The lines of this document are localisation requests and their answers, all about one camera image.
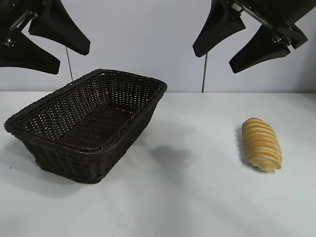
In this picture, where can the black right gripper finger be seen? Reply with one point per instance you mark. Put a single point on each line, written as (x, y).
(261, 51)
(218, 32)

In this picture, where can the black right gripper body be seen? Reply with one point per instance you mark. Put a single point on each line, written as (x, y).
(279, 12)

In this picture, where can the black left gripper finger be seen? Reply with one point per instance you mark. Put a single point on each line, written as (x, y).
(29, 55)
(61, 32)

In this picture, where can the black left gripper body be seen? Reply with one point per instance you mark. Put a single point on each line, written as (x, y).
(17, 12)

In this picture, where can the long striped bread loaf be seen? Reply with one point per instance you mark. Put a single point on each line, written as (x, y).
(262, 145)

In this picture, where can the dark brown wicker basket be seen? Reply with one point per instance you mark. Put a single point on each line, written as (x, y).
(81, 128)

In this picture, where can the thin grey rod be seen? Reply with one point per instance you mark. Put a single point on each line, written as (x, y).
(204, 74)
(69, 64)

